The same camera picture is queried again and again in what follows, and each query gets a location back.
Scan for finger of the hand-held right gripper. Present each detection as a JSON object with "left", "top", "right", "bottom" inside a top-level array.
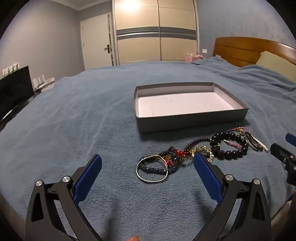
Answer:
[
  {"left": 270, "top": 143, "right": 296, "bottom": 183},
  {"left": 285, "top": 133, "right": 296, "bottom": 148}
]

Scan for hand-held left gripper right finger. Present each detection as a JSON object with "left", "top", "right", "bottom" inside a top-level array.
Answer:
[{"left": 193, "top": 152, "right": 272, "bottom": 241}]

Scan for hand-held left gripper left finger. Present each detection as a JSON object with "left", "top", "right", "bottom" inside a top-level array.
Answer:
[{"left": 25, "top": 154, "right": 103, "bottom": 241}]

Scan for pearl hair clip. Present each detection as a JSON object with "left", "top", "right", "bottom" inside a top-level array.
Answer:
[{"left": 251, "top": 137, "right": 270, "bottom": 153}]

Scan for gold round hair clip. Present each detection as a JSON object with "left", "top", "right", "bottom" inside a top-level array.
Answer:
[{"left": 185, "top": 146, "right": 215, "bottom": 163}]

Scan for large dark bead bracelet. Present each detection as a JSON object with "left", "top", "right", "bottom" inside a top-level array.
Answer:
[{"left": 209, "top": 131, "right": 248, "bottom": 160}]

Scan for red bead gold bracelet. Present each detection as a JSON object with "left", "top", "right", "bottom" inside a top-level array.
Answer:
[{"left": 162, "top": 149, "right": 186, "bottom": 168}]

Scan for small dark bead bracelet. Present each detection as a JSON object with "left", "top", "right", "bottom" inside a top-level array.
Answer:
[{"left": 184, "top": 137, "right": 212, "bottom": 156}]

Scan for black hair tie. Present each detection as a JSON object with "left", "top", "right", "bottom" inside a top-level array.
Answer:
[{"left": 245, "top": 131, "right": 258, "bottom": 147}]

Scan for pink cord bracelet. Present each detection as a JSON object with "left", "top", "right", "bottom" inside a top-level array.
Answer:
[{"left": 221, "top": 127, "right": 250, "bottom": 149}]

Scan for silver bangle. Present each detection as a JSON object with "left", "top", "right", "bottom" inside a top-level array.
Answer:
[{"left": 136, "top": 155, "right": 169, "bottom": 184}]

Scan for blue beaded bracelet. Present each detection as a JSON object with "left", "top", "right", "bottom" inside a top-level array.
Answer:
[{"left": 139, "top": 159, "right": 179, "bottom": 176}]

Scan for grey cardboard box lid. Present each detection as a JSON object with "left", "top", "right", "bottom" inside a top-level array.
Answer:
[{"left": 134, "top": 82, "right": 249, "bottom": 133}]

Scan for blue fleece blanket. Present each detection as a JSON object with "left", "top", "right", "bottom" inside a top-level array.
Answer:
[{"left": 0, "top": 57, "right": 296, "bottom": 241}]

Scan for pale yellow pillow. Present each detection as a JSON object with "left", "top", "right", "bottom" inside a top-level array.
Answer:
[{"left": 255, "top": 51, "right": 296, "bottom": 81}]

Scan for wooden headboard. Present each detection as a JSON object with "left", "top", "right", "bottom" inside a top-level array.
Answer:
[{"left": 212, "top": 37, "right": 296, "bottom": 68}]

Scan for white router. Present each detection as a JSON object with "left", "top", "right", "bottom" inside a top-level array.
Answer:
[{"left": 32, "top": 73, "right": 55, "bottom": 90}]

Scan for black television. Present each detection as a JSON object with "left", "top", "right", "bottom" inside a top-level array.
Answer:
[{"left": 0, "top": 65, "right": 34, "bottom": 121}]

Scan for pink box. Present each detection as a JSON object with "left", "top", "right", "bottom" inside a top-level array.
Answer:
[{"left": 185, "top": 52, "right": 204, "bottom": 62}]

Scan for white door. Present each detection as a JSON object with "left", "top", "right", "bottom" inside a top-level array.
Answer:
[{"left": 80, "top": 13, "right": 114, "bottom": 70}]

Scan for beige sliding wardrobe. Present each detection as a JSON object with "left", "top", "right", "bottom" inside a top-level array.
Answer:
[{"left": 112, "top": 0, "right": 199, "bottom": 65}]

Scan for white wall outlets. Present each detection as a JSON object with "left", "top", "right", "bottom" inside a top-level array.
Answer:
[{"left": 2, "top": 62, "right": 20, "bottom": 76}]

